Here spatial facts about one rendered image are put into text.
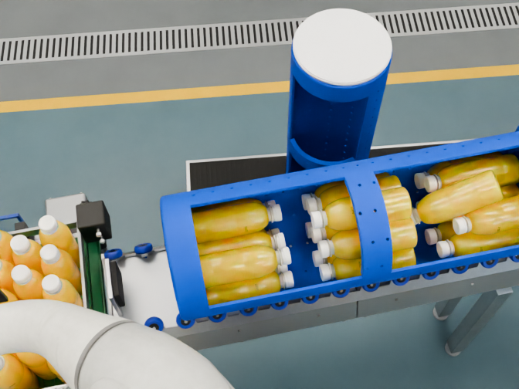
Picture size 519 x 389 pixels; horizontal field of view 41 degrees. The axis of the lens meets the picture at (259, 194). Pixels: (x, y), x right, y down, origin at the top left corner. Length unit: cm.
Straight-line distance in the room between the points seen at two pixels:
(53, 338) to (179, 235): 69
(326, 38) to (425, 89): 133
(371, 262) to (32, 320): 85
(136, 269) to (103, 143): 141
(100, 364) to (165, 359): 7
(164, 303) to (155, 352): 103
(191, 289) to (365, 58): 86
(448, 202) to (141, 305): 76
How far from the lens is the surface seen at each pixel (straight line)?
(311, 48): 197
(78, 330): 76
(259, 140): 303
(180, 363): 67
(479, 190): 159
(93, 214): 177
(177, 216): 146
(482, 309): 227
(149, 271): 175
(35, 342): 83
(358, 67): 194
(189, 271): 144
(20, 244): 165
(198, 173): 278
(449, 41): 348
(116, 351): 71
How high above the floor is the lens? 252
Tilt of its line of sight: 61 degrees down
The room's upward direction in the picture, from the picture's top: 1 degrees counter-clockwise
